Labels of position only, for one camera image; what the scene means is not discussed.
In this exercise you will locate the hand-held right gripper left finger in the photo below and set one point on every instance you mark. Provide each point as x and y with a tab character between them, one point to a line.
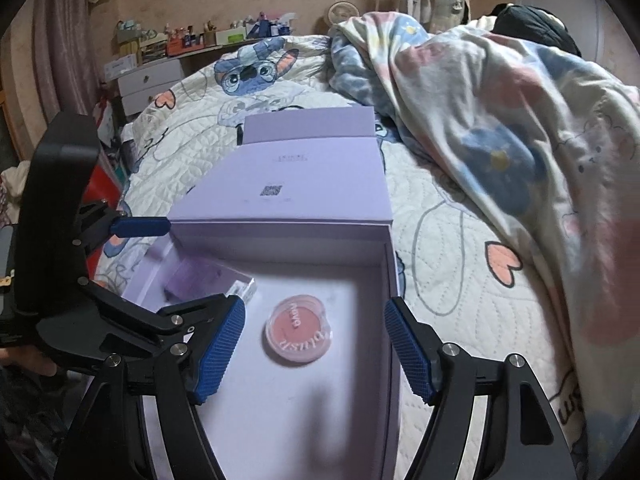
220	350

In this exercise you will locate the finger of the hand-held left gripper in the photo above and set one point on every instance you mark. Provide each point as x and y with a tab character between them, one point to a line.
142	226
170	322

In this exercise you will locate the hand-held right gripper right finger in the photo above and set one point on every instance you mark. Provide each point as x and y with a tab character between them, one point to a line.
410	350

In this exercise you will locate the pink blush compact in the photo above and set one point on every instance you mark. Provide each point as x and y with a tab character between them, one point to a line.
299	329

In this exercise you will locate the lilac cardboard box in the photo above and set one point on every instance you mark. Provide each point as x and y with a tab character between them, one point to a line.
300	185

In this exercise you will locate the person's left hand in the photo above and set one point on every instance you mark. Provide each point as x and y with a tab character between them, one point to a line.
27	360

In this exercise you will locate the red object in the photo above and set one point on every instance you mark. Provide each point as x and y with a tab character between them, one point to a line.
107	190

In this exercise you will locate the white drawer cabinet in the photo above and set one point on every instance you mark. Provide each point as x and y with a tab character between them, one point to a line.
147	82

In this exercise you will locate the white storage box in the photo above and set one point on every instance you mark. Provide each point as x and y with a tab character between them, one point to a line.
120	66

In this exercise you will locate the mauve curtain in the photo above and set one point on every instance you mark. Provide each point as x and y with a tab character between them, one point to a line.
60	50

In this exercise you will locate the row of cosmetics on shelf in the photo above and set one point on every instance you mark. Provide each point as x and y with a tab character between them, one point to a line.
200	35

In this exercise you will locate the floral duvet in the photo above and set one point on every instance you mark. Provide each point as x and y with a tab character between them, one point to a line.
500	135

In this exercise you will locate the small round fan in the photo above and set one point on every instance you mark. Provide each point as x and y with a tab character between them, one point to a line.
342	12

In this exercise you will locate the black clothing pile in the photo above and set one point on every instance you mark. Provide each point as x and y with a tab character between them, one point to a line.
535	25

